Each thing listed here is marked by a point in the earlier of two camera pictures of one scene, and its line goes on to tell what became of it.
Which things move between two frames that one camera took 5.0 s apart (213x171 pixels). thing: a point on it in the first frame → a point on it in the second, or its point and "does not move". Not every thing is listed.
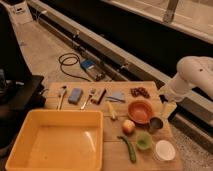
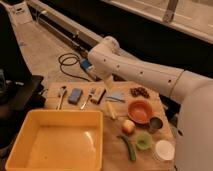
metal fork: x=91 y=92 does not move
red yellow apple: x=128 y=127 does not move
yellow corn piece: x=111 y=109 does not move
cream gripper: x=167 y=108 → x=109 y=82
